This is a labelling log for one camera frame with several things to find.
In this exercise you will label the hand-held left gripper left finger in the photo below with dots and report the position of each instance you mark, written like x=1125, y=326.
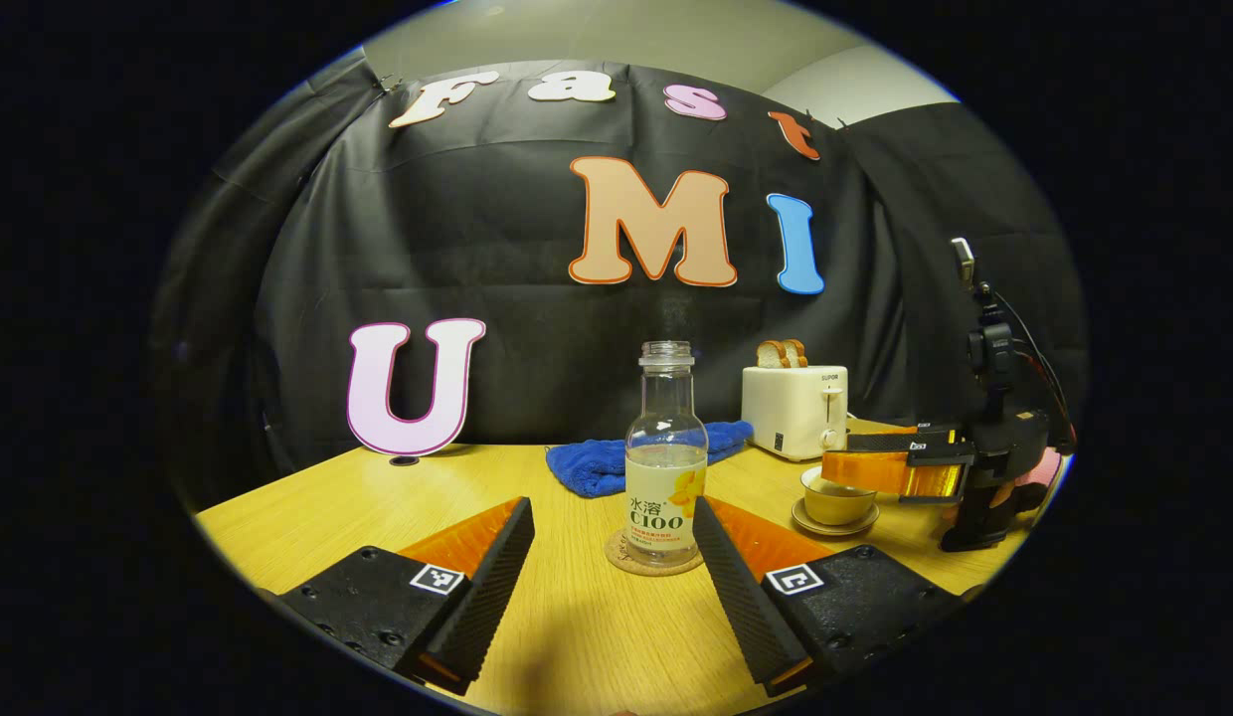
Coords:
x=489, y=587

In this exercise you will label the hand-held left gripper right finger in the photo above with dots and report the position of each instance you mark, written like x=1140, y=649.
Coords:
x=741, y=597

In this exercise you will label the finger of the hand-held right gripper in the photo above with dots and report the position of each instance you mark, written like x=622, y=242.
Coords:
x=895, y=430
x=875, y=472

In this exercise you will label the cream teacup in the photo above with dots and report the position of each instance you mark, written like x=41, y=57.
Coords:
x=835, y=509

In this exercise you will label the round cork coaster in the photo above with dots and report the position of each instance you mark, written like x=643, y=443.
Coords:
x=616, y=557

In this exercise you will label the clear water bottle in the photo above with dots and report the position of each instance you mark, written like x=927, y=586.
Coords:
x=666, y=477

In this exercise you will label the cream saucer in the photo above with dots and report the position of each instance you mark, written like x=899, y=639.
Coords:
x=810, y=525

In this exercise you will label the cream toaster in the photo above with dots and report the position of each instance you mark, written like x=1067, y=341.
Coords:
x=791, y=413

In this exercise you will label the toasted bread slice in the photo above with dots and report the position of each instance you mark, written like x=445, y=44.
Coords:
x=770, y=354
x=796, y=352

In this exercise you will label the blue towel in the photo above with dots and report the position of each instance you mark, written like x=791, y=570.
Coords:
x=587, y=467

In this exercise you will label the black backdrop cloth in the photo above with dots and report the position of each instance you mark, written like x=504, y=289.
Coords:
x=517, y=298

